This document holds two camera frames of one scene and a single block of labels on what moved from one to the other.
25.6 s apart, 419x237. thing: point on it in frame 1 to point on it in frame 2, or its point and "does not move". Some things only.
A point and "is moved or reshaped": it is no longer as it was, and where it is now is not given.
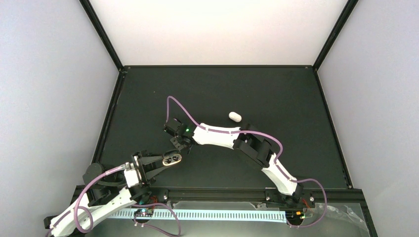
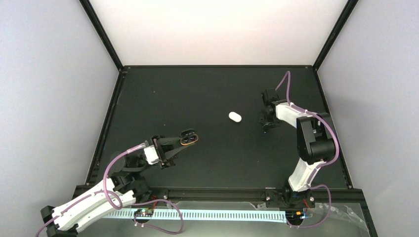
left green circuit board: (144, 213) does not move
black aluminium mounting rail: (252, 196) does not move
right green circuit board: (295, 216) does not move
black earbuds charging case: (171, 157) is moved or reshaped
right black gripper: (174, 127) to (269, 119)
